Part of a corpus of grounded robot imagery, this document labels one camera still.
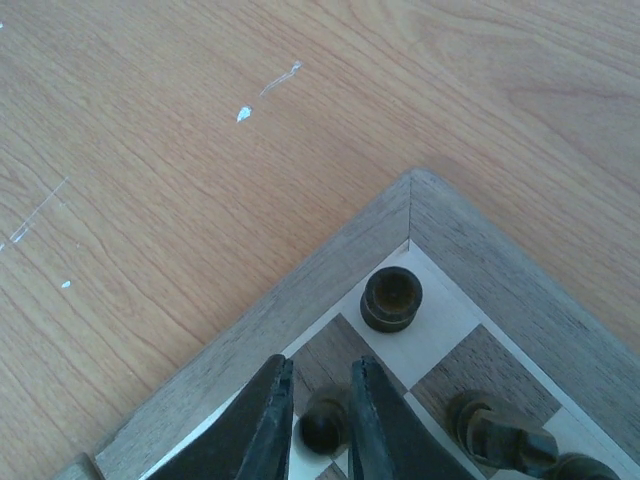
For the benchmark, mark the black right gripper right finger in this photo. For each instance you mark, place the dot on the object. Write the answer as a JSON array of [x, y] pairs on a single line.
[[387, 439]]

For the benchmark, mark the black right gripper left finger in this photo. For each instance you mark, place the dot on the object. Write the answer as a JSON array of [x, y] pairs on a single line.
[[252, 437]]

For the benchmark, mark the dark wooden pawn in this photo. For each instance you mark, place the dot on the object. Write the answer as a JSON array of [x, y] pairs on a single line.
[[324, 425]]

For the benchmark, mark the dark wooden knight piece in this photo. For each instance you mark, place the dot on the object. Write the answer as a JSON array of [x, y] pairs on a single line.
[[495, 433]]

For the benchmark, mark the wooden folding chess board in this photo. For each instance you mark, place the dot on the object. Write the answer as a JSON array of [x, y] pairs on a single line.
[[490, 319]]

